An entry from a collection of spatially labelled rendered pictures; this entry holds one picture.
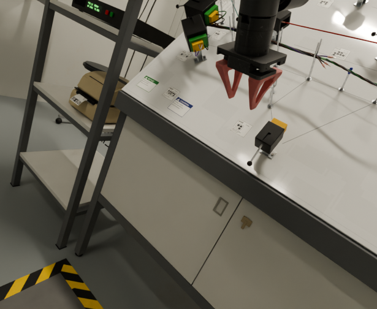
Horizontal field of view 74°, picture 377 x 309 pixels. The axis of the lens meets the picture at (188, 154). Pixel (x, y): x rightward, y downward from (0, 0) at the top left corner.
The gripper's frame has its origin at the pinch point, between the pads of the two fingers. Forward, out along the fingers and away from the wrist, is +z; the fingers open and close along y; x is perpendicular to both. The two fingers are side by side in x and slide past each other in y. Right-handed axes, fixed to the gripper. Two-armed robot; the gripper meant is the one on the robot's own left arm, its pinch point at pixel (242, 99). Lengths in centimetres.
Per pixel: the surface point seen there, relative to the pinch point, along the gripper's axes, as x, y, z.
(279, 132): -13.9, -2.4, 12.8
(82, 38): -59, 268, 63
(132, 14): -12, 61, -2
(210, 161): -4.7, 11.0, 27.0
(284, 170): -15.2, -6.6, 23.7
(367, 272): -10.6, -33.2, 31.3
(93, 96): 4, 77, 31
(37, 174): 37, 94, 72
